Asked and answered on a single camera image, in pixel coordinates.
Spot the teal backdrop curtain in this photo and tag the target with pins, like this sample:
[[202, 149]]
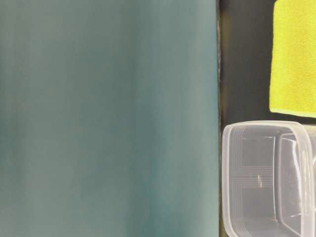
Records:
[[109, 118]]

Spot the clear plastic container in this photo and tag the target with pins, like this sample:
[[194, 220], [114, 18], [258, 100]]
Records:
[[269, 179]]

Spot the yellow microfiber towel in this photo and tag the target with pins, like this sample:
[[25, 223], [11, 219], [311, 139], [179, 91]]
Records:
[[293, 68]]

